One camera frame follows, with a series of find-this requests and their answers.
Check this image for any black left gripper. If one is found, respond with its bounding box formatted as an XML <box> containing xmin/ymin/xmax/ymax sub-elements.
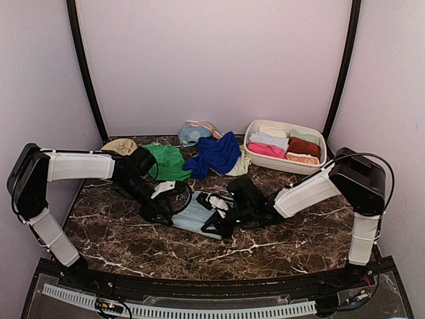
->
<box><xmin>116</xmin><ymin>175</ymin><xmax>175</xmax><ymax>227</ymax></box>

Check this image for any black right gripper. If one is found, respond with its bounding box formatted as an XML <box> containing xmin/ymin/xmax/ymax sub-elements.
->
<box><xmin>202</xmin><ymin>205</ymin><xmax>255</xmax><ymax>240</ymax></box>

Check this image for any light blue towel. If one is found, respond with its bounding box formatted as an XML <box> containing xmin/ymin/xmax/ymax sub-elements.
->
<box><xmin>172</xmin><ymin>191</ymin><xmax>233</xmax><ymax>240</ymax></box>

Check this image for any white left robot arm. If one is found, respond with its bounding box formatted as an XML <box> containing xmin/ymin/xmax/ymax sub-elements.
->
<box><xmin>7</xmin><ymin>143</ymin><xmax>172</xmax><ymax>290</ymax></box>

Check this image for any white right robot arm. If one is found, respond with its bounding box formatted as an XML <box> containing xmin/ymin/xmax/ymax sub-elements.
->
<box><xmin>198</xmin><ymin>148</ymin><xmax>393</xmax><ymax>288</ymax></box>

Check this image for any cream yellow cloth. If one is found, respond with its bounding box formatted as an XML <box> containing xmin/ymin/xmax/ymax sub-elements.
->
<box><xmin>226</xmin><ymin>145</ymin><xmax>252</xmax><ymax>177</ymax></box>

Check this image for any pale blue patterned cloth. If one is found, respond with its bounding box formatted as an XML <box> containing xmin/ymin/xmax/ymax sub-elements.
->
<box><xmin>179</xmin><ymin>120</ymin><xmax>223</xmax><ymax>148</ymax></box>

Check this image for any royal blue towel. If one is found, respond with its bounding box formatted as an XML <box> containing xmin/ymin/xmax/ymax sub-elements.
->
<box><xmin>182</xmin><ymin>132</ymin><xmax>242</xmax><ymax>180</ymax></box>

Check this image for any pink rolled towel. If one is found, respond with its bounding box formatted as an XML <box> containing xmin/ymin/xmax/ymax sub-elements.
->
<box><xmin>247</xmin><ymin>142</ymin><xmax>286</xmax><ymax>159</ymax></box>

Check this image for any white plastic basket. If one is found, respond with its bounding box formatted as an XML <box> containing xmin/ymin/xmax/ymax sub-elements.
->
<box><xmin>244</xmin><ymin>120</ymin><xmax>327</xmax><ymax>175</ymax></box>

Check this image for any white lavender rolled towel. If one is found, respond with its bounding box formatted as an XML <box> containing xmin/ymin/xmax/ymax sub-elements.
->
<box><xmin>249</xmin><ymin>132</ymin><xmax>289</xmax><ymax>151</ymax></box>

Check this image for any orange patterned rolled towel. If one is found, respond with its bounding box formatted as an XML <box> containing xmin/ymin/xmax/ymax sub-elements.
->
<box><xmin>286</xmin><ymin>152</ymin><xmax>320</xmax><ymax>165</ymax></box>

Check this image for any brown rolled towel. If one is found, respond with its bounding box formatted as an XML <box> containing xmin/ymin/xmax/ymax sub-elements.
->
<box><xmin>288</xmin><ymin>137</ymin><xmax>321</xmax><ymax>158</ymax></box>

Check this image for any cream rolled towel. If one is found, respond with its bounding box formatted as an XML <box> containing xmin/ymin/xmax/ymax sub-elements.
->
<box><xmin>258</xmin><ymin>125</ymin><xmax>288</xmax><ymax>138</ymax></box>

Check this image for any pale green rolled towel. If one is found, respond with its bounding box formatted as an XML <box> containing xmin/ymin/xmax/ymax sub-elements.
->
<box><xmin>289</xmin><ymin>129</ymin><xmax>320</xmax><ymax>145</ymax></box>

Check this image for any small green circuit board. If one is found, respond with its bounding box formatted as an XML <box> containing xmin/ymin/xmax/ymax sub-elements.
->
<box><xmin>94</xmin><ymin>298</ymin><xmax>124</xmax><ymax>314</ymax></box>

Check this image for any black front rail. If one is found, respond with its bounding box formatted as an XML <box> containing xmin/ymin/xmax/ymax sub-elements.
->
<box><xmin>39</xmin><ymin>257</ymin><xmax>396</xmax><ymax>302</ymax></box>

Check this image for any white slotted cable duct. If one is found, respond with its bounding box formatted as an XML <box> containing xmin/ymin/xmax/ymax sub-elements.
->
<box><xmin>41</xmin><ymin>284</ymin><xmax>317</xmax><ymax>318</ymax></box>

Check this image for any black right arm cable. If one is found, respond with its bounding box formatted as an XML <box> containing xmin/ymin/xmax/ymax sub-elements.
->
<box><xmin>335</xmin><ymin>152</ymin><xmax>396</xmax><ymax>240</ymax></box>

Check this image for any black corner frame post left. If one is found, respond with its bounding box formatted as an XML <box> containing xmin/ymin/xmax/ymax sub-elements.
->
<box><xmin>66</xmin><ymin>0</ymin><xmax>109</xmax><ymax>143</ymax></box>

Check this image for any black corner frame post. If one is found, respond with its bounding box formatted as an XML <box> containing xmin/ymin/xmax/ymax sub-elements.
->
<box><xmin>66</xmin><ymin>0</ymin><xmax>109</xmax><ymax>143</ymax></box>
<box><xmin>322</xmin><ymin>0</ymin><xmax>362</xmax><ymax>142</ymax></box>

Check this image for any black corner frame post right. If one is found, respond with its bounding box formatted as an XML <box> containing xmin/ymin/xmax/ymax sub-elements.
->
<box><xmin>322</xmin><ymin>0</ymin><xmax>362</xmax><ymax>142</ymax></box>

